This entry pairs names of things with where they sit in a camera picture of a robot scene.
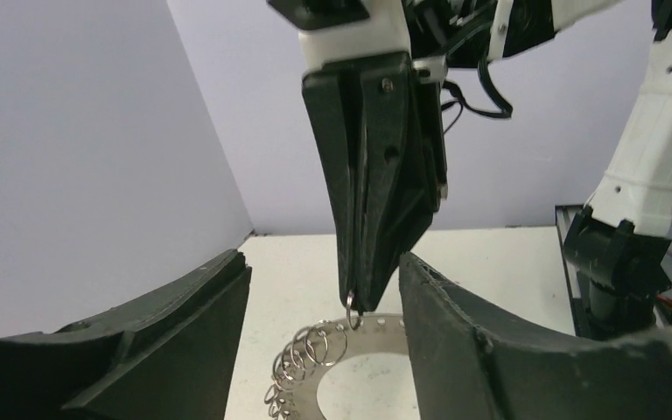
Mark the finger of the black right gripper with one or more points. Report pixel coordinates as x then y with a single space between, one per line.
334 105
403 165

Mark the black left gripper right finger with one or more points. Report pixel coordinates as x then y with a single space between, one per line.
471 359

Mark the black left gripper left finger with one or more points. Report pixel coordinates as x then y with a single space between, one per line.
168 354

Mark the metal ring disc with keyrings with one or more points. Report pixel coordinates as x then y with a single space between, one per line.
314 350

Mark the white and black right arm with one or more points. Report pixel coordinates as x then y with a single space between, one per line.
620 236

